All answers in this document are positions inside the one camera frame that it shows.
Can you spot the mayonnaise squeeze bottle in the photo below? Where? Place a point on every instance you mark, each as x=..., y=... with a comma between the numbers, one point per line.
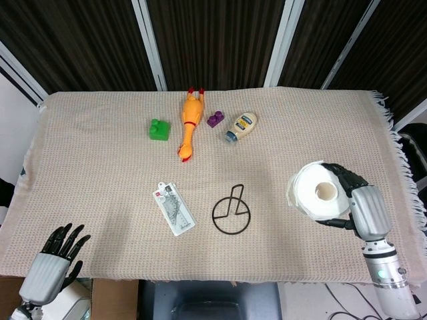
x=241, y=126

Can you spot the purple building block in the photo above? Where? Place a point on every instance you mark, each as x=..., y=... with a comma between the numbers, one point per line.
x=215, y=119

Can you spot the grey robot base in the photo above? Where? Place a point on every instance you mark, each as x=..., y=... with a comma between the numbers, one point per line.
x=213, y=300

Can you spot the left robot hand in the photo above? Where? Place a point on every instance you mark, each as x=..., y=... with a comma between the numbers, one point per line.
x=50, y=266

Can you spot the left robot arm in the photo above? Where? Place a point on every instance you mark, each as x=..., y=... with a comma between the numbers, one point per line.
x=23, y=311

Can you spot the brown cardboard box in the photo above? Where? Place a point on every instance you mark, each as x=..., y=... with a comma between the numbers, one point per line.
x=113, y=298

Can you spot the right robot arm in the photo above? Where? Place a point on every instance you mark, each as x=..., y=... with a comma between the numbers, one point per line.
x=388, y=276

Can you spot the black chair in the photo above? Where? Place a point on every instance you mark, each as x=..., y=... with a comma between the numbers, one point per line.
x=415, y=150

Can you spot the clear ruler set pack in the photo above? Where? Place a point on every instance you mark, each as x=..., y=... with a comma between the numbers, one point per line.
x=173, y=208

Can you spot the white toilet paper roll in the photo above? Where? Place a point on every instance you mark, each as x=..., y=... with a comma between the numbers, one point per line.
x=320, y=191

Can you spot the green building block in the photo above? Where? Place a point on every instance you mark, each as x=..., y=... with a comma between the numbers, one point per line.
x=159, y=130

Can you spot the yellow rubber chicken toy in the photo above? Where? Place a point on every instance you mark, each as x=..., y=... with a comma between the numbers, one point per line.
x=191, y=125

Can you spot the beige woven table cloth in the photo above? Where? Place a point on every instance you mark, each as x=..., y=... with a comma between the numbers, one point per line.
x=213, y=160

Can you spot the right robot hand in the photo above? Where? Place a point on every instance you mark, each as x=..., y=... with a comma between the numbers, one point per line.
x=363, y=206

